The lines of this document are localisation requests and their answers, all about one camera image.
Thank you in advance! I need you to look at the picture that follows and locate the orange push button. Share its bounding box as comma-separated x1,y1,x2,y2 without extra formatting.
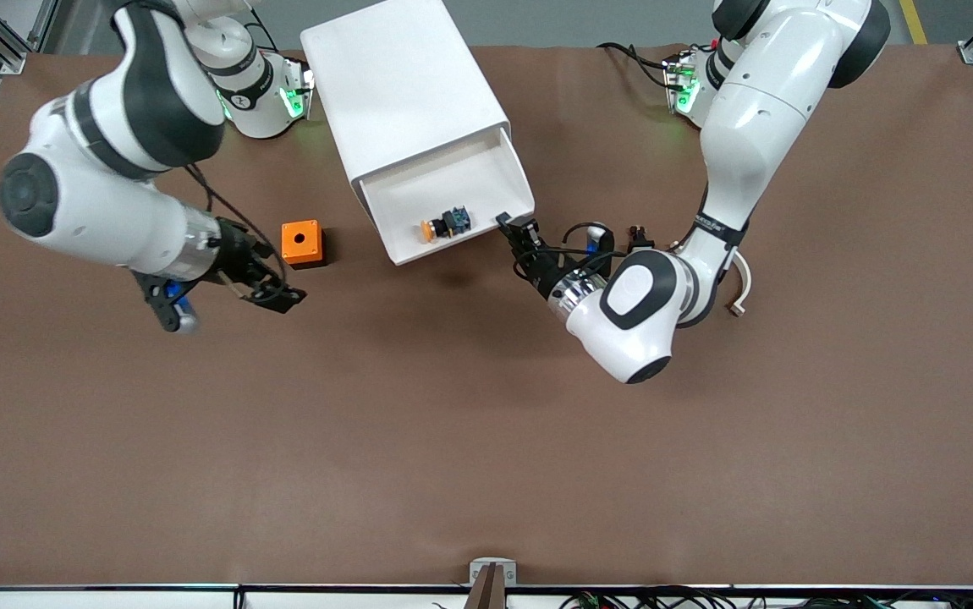
421,207,471,244

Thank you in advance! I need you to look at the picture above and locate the white drawer cabinet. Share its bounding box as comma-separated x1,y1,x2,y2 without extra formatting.
300,0,511,195

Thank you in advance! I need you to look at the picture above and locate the orange box with hole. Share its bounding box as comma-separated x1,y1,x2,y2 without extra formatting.
281,220,327,270

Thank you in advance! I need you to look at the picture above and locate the brown table mat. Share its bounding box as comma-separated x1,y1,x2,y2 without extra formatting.
0,44,973,589

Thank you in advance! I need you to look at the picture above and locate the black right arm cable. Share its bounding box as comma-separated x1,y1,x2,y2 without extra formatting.
184,165,291,293

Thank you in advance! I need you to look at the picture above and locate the white curved bracket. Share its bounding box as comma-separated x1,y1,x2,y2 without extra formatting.
728,254,752,318

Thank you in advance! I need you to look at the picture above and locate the black base cable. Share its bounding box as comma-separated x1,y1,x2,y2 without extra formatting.
596,41,675,90

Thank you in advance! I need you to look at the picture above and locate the grey metal bracket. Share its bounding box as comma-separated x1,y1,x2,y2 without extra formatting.
470,558,518,587

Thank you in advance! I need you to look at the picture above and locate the white table edge rail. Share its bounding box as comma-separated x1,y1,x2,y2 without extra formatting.
0,585,973,609

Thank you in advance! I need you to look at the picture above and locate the black cable bundle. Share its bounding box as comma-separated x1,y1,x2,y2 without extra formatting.
558,586,973,609

